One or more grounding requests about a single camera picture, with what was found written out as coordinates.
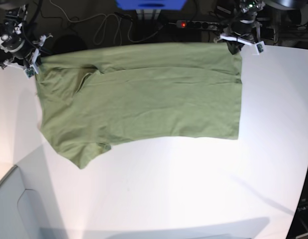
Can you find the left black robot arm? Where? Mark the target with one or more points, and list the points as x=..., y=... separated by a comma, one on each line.
x=247, y=6

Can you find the green T-shirt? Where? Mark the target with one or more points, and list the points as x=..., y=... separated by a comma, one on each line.
x=95, y=99

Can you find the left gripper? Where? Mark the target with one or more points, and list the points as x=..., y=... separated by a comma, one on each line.
x=242, y=29

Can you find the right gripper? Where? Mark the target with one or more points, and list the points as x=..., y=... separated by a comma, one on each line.
x=18, y=52

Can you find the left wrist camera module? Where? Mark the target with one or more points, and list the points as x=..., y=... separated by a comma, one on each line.
x=258, y=48

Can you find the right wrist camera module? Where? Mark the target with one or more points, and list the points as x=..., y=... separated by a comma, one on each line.
x=31, y=71

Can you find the white power strip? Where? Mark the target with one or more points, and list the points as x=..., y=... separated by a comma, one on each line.
x=199, y=25

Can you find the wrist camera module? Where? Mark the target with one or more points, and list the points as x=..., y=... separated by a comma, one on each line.
x=258, y=48
x=31, y=71

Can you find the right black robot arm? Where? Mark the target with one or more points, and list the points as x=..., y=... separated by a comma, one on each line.
x=13, y=18

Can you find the blue plastic box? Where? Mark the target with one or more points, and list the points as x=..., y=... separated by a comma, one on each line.
x=150, y=4

